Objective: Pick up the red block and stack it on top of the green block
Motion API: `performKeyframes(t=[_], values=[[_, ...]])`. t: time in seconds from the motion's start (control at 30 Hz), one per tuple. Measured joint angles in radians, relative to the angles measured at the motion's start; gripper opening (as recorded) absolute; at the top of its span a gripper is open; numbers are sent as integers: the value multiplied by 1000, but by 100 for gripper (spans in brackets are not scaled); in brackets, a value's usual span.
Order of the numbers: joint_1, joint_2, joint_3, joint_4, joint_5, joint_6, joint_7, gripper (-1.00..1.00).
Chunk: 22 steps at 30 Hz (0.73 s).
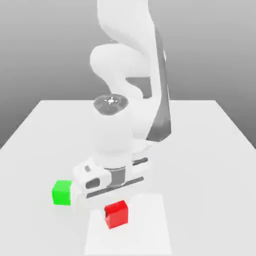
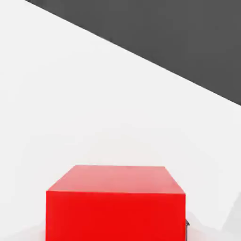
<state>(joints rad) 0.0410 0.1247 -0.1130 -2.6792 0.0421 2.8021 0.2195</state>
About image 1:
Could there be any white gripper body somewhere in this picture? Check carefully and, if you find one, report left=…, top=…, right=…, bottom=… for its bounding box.
left=70, top=175, right=149, bottom=215

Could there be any small red cube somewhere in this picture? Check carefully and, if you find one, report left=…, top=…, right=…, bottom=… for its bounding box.
left=103, top=200, right=129, bottom=230

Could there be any small green cube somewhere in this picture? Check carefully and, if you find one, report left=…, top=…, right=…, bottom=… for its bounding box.
left=51, top=179, right=73, bottom=206

